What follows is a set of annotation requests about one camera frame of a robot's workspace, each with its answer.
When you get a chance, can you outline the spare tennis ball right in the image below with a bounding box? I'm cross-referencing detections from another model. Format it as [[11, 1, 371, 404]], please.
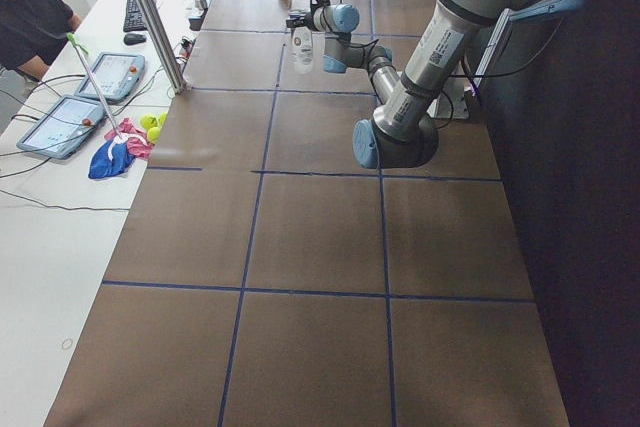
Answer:
[[157, 112, 168, 128]]

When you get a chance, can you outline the blue cloth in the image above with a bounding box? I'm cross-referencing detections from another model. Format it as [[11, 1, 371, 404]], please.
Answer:
[[88, 141, 135, 180]]

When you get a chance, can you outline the far teach pendant tablet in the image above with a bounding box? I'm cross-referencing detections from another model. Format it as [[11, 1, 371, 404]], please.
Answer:
[[86, 52, 146, 104]]

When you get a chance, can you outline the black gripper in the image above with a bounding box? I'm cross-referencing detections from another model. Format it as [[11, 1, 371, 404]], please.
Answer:
[[286, 10, 312, 31]]

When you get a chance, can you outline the spare tennis ball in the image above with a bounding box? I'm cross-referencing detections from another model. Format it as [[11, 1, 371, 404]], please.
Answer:
[[157, 112, 168, 128], [147, 127, 161, 143], [140, 114, 158, 131]]

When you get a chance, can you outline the black keyboard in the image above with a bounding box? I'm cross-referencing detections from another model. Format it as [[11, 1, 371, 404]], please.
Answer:
[[123, 0, 147, 33]]

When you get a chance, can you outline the spare tennis ball lower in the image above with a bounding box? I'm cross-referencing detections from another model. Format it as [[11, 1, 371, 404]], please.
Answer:
[[147, 127, 161, 143]]

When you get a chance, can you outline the person in black shirt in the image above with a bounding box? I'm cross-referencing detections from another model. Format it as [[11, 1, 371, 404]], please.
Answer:
[[1, 0, 82, 80]]

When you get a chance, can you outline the black computer mouse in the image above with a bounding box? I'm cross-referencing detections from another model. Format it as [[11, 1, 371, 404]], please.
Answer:
[[123, 32, 147, 46]]

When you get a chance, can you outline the aluminium frame post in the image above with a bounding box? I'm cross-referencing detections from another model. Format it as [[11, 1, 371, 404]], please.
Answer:
[[137, 0, 186, 94]]

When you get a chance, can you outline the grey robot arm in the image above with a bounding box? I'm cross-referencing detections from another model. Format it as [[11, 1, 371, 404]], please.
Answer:
[[286, 0, 584, 169]]

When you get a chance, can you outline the teach pendant tablet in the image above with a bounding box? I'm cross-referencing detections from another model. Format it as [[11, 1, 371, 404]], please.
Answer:
[[16, 95, 105, 160], [86, 52, 146, 104]]

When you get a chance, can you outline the near teach pendant tablet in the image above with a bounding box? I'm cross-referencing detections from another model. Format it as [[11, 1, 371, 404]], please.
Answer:
[[16, 95, 105, 160]]

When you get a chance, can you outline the clear tennis ball can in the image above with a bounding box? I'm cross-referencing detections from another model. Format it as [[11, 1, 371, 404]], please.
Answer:
[[291, 27, 314, 75]]

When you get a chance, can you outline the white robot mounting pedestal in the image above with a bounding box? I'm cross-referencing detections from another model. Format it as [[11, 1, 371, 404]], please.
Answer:
[[428, 69, 470, 120]]

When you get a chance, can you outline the spare tennis ball left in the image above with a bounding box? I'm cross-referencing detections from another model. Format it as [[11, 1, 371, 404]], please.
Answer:
[[140, 114, 158, 131]]

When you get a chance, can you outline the pink cloth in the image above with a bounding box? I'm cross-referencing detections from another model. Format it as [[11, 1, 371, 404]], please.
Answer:
[[104, 117, 154, 161]]

